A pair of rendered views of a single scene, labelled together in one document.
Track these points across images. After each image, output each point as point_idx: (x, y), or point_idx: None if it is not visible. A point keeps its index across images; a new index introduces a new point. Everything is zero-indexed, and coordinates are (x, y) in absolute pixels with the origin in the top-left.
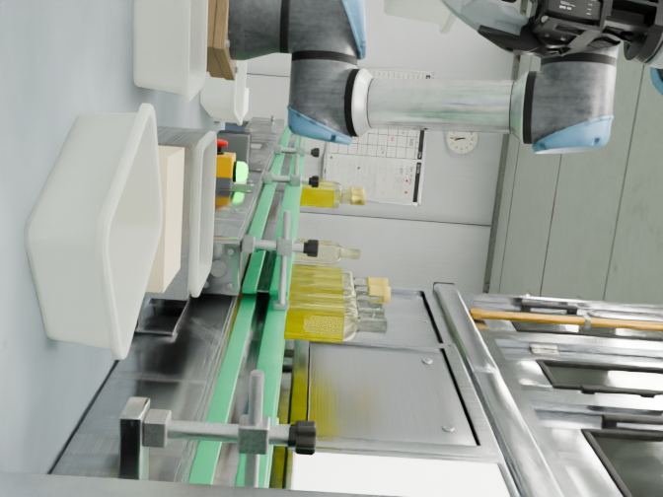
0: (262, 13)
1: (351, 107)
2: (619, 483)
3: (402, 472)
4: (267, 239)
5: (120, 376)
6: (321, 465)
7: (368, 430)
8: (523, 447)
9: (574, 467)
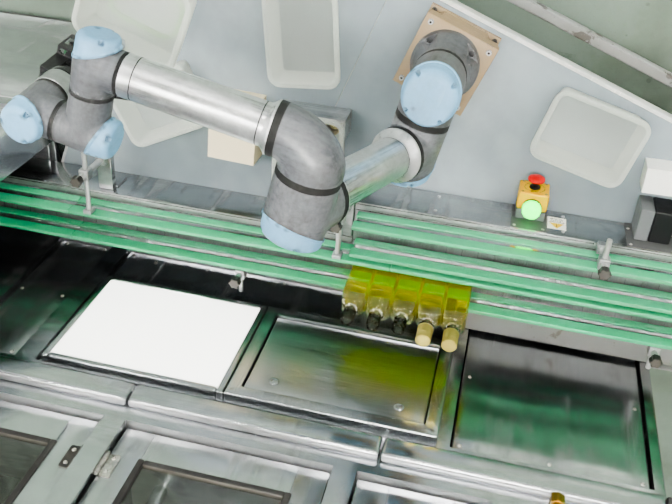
0: (412, 64)
1: (427, 164)
2: (199, 473)
3: (221, 342)
4: (384, 223)
5: (225, 192)
6: (240, 314)
7: (281, 344)
8: (239, 413)
9: (231, 459)
